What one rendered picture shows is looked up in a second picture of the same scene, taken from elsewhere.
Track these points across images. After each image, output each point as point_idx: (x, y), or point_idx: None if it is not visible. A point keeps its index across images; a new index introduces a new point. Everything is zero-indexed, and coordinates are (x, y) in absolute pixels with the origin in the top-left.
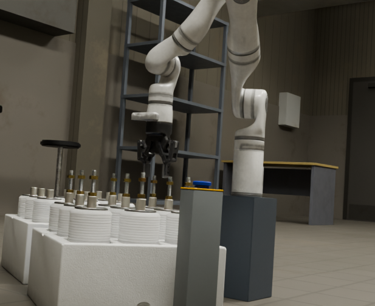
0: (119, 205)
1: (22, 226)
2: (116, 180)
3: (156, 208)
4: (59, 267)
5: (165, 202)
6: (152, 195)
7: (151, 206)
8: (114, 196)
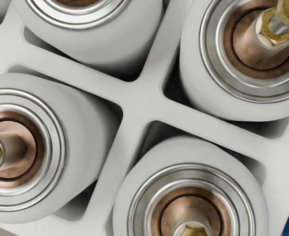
0: (260, 80)
1: None
2: (287, 24)
3: (55, 126)
4: None
5: None
6: (181, 230)
7: (181, 211)
8: (253, 25)
